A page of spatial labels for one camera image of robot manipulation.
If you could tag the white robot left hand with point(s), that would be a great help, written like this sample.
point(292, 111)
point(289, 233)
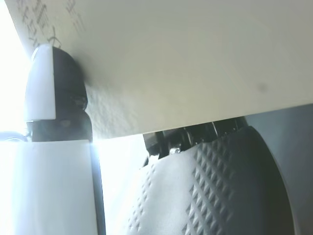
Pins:
point(207, 191)

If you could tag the cream paperback book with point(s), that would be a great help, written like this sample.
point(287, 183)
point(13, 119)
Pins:
point(171, 61)

